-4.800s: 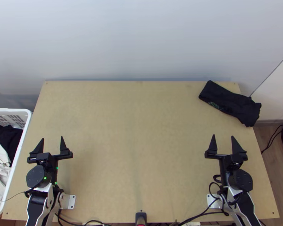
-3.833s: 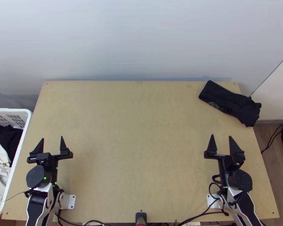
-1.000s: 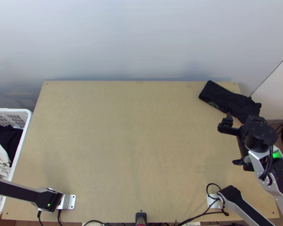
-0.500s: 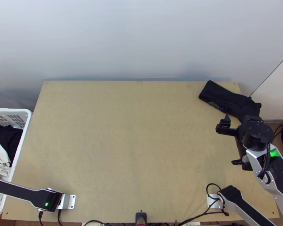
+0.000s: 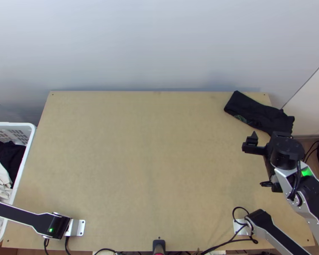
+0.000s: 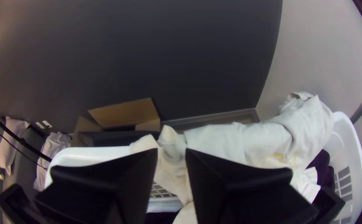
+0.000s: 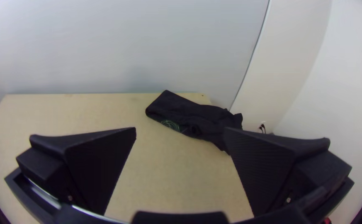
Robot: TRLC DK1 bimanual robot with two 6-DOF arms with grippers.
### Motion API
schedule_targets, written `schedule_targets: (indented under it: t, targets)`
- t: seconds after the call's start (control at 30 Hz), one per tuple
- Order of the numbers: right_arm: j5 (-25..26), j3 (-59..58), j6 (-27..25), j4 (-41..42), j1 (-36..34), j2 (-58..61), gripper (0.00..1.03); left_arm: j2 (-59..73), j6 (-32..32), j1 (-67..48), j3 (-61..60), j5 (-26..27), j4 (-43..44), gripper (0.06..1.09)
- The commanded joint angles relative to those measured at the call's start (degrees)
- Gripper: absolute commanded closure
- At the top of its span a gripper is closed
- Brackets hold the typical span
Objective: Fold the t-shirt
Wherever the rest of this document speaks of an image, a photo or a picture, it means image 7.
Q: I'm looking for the black t-shirt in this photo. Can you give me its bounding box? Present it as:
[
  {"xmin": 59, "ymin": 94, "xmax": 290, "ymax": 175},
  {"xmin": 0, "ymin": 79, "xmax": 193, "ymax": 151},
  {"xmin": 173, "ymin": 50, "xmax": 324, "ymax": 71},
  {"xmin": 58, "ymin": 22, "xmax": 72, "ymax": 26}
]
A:
[{"xmin": 145, "ymin": 90, "xmax": 243, "ymax": 153}]

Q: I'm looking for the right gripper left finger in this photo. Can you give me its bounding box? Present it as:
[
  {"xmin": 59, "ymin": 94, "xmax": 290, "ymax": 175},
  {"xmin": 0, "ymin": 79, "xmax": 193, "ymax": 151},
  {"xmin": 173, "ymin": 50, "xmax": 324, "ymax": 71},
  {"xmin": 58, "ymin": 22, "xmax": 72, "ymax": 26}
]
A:
[{"xmin": 16, "ymin": 127, "xmax": 137, "ymax": 215}]

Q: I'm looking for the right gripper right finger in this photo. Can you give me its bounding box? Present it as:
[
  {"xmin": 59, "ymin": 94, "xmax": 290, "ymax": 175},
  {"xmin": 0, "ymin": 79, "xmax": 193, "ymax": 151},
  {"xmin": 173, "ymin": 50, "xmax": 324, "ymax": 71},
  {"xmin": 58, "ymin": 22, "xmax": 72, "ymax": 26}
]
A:
[{"xmin": 223, "ymin": 127, "xmax": 352, "ymax": 217}]

